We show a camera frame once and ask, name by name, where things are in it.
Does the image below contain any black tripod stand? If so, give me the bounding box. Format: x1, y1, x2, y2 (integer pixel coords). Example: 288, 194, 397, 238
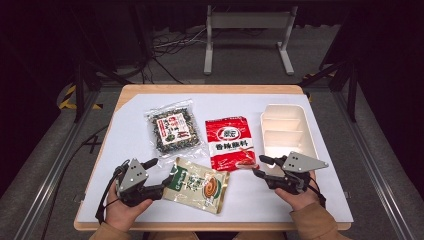
299, 56, 359, 123
71, 49, 134, 123

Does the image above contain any person's right hand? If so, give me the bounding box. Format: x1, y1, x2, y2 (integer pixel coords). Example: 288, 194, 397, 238
274, 171, 321, 212

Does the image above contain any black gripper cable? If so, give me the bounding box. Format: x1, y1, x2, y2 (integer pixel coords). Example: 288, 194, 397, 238
94, 159, 131, 224
306, 179, 328, 208

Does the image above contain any wooden table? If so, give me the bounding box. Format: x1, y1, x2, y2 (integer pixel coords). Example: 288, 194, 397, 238
73, 84, 353, 232

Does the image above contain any white divided plastic container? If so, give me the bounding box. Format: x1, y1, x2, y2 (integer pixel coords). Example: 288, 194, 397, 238
259, 103, 320, 178

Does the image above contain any person's left hand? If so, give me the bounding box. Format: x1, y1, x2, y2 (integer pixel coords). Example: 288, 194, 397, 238
104, 181, 154, 233

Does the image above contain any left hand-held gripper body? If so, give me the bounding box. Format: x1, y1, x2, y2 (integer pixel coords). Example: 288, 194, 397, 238
113, 158, 166, 208

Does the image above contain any bundle of floor cables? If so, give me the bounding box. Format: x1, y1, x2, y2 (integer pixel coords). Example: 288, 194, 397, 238
151, 28, 208, 56

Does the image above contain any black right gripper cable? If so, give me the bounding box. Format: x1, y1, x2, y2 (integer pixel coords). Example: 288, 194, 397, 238
306, 179, 328, 208

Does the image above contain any person's right leg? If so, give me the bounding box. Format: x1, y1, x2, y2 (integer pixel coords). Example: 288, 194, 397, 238
233, 231, 289, 240

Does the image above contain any black floor cable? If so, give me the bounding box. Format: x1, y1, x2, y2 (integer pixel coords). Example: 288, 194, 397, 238
39, 124, 109, 240

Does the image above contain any white metal stand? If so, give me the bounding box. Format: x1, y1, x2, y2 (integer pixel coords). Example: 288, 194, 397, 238
203, 4, 299, 76

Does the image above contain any clear bag of dried seaweed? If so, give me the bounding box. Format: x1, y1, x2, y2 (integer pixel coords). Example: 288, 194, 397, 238
143, 98, 209, 168

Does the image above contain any red seasoning packet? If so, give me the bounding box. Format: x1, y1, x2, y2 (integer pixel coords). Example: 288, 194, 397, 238
204, 115, 260, 173

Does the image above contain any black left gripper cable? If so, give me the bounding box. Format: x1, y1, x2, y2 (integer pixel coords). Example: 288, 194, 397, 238
94, 159, 131, 224

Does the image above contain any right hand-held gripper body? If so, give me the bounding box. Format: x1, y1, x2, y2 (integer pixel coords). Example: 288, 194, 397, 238
266, 151, 329, 196

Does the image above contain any beige and green food packet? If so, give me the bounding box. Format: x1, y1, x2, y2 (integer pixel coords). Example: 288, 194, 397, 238
162, 156, 231, 215

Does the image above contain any yellow and black floor tape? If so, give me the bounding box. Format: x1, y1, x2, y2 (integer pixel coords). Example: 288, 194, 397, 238
59, 84, 103, 111

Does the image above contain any white table mat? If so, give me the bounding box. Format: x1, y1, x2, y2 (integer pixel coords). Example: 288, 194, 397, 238
77, 93, 354, 224

